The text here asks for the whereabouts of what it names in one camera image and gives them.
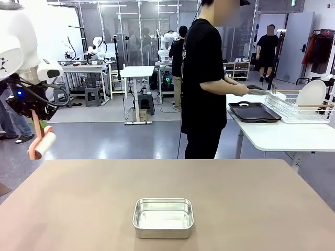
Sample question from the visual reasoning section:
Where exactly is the white photo backdrop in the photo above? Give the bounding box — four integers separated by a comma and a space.
26, 0, 85, 87

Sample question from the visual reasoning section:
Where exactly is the white standing desk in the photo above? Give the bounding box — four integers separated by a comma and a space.
120, 65, 155, 126

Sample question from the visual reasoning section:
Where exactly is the coat rack with clothes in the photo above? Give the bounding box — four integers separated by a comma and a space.
295, 28, 335, 86

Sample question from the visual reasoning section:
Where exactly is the white robot workbench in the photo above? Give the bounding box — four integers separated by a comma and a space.
59, 61, 110, 103

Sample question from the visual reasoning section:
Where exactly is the white side table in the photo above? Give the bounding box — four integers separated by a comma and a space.
226, 93, 335, 168

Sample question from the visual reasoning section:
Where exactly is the white wire dish rack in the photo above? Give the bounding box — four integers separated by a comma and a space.
264, 90, 335, 124

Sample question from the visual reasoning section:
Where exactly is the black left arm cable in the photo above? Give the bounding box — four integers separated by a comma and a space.
5, 77, 70, 107

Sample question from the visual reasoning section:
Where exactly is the pink paint roller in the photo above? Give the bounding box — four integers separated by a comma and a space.
27, 109, 57, 161

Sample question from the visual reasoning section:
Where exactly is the person in black T-shirt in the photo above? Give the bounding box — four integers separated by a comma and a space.
180, 0, 228, 159

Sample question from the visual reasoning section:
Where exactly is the person's right hand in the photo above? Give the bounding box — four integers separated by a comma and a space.
232, 83, 251, 98

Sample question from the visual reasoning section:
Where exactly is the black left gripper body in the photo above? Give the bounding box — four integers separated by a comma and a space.
5, 93, 58, 121

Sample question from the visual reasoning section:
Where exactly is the white shoe rack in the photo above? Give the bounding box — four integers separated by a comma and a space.
222, 61, 252, 82

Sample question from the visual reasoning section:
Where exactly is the brown serving tray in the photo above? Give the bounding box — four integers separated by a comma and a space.
228, 101, 282, 123

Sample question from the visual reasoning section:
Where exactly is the bystander in black shorts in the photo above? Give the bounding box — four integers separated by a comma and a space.
255, 24, 280, 83

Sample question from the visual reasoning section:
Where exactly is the grey plastic stool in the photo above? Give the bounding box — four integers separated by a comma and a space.
84, 87, 103, 107
137, 93, 155, 116
53, 82, 70, 108

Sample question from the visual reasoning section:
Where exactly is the rectangular metal tray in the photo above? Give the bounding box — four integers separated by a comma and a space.
132, 198, 195, 239

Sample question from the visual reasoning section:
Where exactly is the white round plate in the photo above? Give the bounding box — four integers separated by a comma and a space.
296, 79, 327, 113

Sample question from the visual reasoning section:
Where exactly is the person's right forearm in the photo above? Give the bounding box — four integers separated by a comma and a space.
200, 77, 236, 95

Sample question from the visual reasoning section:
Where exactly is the cardboard box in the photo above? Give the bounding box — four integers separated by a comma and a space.
132, 108, 148, 123

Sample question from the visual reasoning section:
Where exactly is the bystander in blue jeans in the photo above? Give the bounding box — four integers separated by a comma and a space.
0, 78, 35, 144

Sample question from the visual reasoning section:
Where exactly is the bystander in black shirt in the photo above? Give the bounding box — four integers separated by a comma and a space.
169, 25, 189, 110

